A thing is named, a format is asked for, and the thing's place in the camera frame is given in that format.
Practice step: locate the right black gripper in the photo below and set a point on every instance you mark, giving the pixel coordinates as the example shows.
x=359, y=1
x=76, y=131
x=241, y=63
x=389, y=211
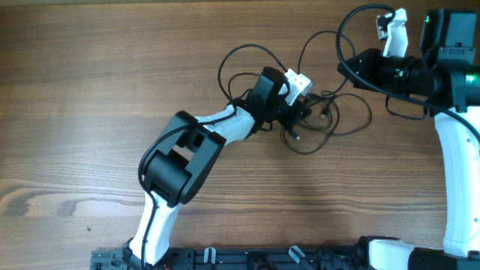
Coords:
x=361, y=69

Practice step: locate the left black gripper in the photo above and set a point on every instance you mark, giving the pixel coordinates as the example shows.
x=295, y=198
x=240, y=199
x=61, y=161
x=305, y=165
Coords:
x=296, y=113

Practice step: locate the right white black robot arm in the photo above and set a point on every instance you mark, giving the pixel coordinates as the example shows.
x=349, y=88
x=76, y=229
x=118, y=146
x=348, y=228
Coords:
x=445, y=83

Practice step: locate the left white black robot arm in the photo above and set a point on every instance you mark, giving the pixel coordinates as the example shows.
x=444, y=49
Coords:
x=176, y=165

